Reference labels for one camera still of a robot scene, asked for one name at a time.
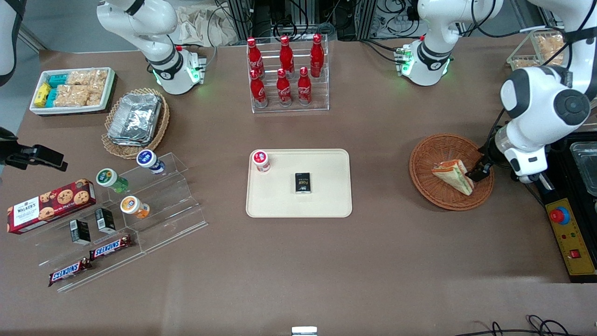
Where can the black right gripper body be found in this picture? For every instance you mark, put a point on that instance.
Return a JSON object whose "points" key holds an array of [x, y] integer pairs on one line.
{"points": [[14, 154]]}

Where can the triangle sandwich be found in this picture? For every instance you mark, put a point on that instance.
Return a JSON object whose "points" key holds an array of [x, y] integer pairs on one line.
{"points": [[451, 175]]}

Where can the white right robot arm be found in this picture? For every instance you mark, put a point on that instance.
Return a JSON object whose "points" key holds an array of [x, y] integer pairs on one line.
{"points": [[158, 42]]}

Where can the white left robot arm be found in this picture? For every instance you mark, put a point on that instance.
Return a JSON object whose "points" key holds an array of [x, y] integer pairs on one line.
{"points": [[433, 28]]}

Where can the round brown wicker basket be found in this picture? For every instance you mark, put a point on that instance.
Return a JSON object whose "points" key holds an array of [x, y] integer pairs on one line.
{"points": [[433, 154]]}

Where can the white rectangular snack tray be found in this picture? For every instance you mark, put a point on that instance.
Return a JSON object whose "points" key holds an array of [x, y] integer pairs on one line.
{"points": [[70, 110]]}

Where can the light oval wicker basket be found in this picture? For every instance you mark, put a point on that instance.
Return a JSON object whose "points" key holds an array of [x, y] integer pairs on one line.
{"points": [[161, 126]]}

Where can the beige plastic tray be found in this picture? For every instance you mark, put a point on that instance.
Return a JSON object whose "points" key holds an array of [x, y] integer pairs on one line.
{"points": [[280, 200]]}

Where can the black appliance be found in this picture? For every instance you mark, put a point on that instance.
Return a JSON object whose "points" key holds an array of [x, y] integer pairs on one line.
{"points": [[559, 186]]}

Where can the red Walkers cookie box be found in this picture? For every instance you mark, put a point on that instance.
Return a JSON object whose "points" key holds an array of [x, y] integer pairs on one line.
{"points": [[46, 207]]}

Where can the clear plastic container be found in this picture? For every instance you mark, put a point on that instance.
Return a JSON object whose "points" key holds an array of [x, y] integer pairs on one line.
{"points": [[585, 168]]}

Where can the teal snack packet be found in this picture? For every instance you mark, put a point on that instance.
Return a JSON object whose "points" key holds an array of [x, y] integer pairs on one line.
{"points": [[58, 80], [52, 97]]}

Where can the yellow snack packet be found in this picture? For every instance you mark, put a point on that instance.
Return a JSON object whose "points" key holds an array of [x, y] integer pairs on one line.
{"points": [[43, 94]]}

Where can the small green bottle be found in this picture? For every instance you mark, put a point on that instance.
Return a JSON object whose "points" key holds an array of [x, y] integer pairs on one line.
{"points": [[108, 178]]}

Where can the puffed rice snack packet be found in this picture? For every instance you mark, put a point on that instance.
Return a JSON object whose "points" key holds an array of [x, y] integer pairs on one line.
{"points": [[72, 95], [98, 80], [78, 77]]}

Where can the small black box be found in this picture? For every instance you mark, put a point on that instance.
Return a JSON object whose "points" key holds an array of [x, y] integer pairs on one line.
{"points": [[105, 220], [303, 183], [80, 232]]}

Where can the yellow emergency stop box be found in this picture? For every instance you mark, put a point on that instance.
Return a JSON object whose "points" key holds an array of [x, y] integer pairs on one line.
{"points": [[576, 233]]}

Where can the stack of foil trays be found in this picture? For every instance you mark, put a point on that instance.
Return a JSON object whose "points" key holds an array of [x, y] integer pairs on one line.
{"points": [[135, 119]]}

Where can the small orange bottle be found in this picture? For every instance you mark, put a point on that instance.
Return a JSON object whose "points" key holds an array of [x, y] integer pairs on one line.
{"points": [[131, 205]]}

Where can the small blue-lid bottle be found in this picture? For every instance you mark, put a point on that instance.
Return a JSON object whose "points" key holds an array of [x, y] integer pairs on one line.
{"points": [[148, 160]]}

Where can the Snickers chocolate bar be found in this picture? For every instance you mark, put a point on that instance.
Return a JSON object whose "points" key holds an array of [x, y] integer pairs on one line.
{"points": [[111, 247], [69, 272]]}

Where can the clear acrylic stepped display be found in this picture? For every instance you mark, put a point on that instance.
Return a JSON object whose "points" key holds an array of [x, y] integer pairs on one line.
{"points": [[172, 210]]}

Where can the clear acrylic bottle rack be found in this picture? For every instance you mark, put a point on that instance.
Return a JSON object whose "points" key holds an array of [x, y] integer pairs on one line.
{"points": [[322, 93]]}

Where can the red cola bottle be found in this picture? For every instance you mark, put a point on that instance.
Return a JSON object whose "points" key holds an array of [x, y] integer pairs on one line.
{"points": [[283, 88], [304, 87], [286, 55], [254, 58], [317, 55], [258, 91]]}

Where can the crumpled beige cloth bag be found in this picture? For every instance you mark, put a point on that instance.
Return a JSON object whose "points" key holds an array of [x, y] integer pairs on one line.
{"points": [[200, 25]]}

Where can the small red-lid bottle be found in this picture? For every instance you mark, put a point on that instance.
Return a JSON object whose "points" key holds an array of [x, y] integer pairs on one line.
{"points": [[261, 161]]}

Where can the aluminium equipment rack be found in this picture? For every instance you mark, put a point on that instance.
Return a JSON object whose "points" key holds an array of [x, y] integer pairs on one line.
{"points": [[298, 16]]}

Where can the small white device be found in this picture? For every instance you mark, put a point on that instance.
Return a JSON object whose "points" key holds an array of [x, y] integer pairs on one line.
{"points": [[304, 331]]}

